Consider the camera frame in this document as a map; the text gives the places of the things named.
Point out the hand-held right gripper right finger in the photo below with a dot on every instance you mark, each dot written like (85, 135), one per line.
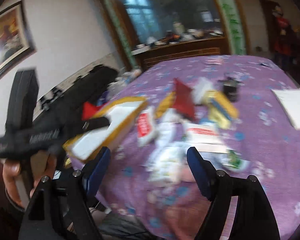
(198, 172)

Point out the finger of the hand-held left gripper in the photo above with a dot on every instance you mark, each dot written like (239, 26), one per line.
(96, 124)

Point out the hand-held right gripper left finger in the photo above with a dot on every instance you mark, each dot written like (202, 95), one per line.
(97, 172)

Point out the yellow cardboard box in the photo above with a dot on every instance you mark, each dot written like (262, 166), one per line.
(120, 115)

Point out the person's left hand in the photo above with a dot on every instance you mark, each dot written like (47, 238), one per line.
(11, 172)

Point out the red bag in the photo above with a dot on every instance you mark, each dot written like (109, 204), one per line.
(90, 110)

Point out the white red striped packet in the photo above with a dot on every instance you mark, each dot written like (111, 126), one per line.
(205, 135)

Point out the long black bag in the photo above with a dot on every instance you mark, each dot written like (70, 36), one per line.
(90, 80)

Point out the red and white packet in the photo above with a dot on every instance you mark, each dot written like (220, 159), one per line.
(145, 127)

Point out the clear plastic bag of bottles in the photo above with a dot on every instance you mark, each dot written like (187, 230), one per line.
(126, 78)

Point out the purple floral blanket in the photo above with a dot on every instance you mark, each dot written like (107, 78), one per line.
(252, 140)

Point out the yellow packet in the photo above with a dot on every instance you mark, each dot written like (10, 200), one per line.
(222, 110)

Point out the orange packet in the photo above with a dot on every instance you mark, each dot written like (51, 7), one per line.
(165, 105)

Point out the plain white packet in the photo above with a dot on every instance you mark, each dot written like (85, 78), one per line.
(202, 88)

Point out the small black object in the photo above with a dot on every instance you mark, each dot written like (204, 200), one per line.
(230, 88)

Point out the framed picture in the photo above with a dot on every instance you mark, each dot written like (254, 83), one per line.
(7, 40)

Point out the wooden cabinet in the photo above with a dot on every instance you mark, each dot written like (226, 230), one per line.
(180, 53)

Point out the pink packet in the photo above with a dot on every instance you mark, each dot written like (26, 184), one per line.
(213, 61)

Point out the white paper sheet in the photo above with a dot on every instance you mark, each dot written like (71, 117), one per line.
(293, 105)

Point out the heap of assorted small clutter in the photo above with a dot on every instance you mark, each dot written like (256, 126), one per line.
(180, 38)

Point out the wooden framed mirror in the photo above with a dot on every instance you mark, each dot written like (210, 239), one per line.
(165, 7)

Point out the red dark wall hanging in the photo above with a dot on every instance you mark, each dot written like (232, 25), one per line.
(281, 27)

